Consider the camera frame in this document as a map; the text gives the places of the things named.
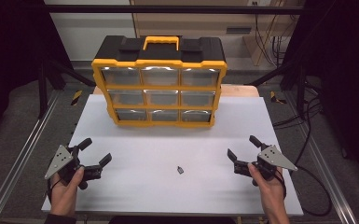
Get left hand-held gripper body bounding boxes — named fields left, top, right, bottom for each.
left=44, top=144, right=103, bottom=190

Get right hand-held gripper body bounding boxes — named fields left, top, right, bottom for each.
left=233, top=144, right=299, bottom=188

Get person's right hand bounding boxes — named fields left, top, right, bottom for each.
left=247, top=162, right=287, bottom=206

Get person's left hand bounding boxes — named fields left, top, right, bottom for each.
left=49, top=166, right=86, bottom=217

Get yellow black hazard tape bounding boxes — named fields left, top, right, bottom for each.
left=269, top=91, right=288, bottom=105
left=71, top=90, right=84, bottom=106

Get black metal stand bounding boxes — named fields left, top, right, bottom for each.
left=36, top=58, right=97, bottom=119
left=247, top=58, right=310, bottom=119

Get grid of clear plastic drawers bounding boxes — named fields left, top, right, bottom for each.
left=101, top=65, right=221, bottom=123

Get yellow black drawer organizer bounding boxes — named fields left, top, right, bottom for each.
left=91, top=35, right=228, bottom=129

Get black curtain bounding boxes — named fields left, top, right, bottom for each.
left=283, top=0, right=359, bottom=189
left=0, top=0, right=73, bottom=143

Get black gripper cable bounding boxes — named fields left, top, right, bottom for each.
left=274, top=164, right=333, bottom=217
left=46, top=177, right=60, bottom=203

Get aluminium frame rail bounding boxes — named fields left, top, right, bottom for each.
left=0, top=90, right=62, bottom=224
left=283, top=91, right=359, bottom=224

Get black floor cables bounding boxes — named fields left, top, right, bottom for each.
left=272, top=77, right=324, bottom=166

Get hanging black cables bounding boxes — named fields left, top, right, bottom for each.
left=254, top=13, right=291, bottom=67

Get yellow organizer carry handle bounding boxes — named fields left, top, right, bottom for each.
left=142, top=35, right=181, bottom=52

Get black horizontal frame bar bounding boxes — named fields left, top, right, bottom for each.
left=43, top=4, right=306, bottom=15

